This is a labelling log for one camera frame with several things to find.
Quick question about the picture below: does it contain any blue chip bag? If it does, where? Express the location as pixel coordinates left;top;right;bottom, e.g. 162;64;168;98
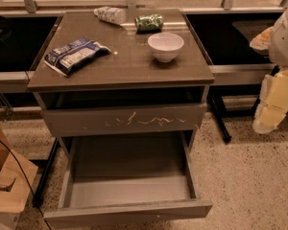
44;37;110;77

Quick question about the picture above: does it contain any white bowl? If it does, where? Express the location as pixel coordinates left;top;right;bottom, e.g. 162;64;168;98
147;33;184;62

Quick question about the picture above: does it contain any grey drawer cabinet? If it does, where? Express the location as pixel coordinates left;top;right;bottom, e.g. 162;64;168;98
28;10;214;150

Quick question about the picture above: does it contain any green crushed can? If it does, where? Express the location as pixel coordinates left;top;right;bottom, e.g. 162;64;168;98
134;13;163;33

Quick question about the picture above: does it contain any black table leg left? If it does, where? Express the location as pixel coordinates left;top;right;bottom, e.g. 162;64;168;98
33;139;60;208

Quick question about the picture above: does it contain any scratched grey middle drawer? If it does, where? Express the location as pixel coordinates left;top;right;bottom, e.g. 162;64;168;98
43;103;206;137

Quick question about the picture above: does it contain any black cable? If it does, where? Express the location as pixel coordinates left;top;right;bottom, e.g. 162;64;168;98
0;129;53;230

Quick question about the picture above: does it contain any black table leg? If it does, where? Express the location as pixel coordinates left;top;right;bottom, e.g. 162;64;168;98
33;139;60;208
207;97;231;144

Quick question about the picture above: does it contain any cardboard box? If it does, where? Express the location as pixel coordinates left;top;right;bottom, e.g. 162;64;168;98
0;127;38;230

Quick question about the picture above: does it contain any black table leg right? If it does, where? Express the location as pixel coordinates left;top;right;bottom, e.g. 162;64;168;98
207;97;231;144

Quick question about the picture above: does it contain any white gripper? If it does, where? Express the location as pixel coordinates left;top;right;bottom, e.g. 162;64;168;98
250;27;288;134

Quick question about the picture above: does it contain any open grey lower drawer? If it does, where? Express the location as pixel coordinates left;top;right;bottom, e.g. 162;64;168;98
45;131;212;228

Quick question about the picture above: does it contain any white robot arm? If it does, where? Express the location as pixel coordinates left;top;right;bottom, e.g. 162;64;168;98
250;8;288;134

